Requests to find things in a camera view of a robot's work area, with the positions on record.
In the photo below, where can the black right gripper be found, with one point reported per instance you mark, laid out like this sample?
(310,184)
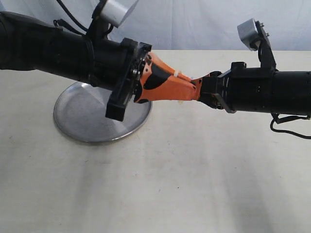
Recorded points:
(212,89)

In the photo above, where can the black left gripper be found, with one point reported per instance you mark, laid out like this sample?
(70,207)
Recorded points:
(156,80)

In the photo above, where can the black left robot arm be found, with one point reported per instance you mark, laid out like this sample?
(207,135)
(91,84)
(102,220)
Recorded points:
(28,44)

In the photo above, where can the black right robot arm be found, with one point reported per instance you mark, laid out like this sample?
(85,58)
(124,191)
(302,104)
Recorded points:
(257,89)

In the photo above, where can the round metal plate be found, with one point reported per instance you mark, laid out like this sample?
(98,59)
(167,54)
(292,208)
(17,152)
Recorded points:
(79,113)

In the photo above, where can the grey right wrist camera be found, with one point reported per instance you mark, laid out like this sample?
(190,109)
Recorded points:
(253,35)

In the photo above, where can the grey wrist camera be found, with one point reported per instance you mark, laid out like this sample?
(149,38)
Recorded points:
(107,15)
(253,35)

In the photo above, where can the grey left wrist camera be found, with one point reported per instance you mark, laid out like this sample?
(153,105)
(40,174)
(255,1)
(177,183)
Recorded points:
(107,15)

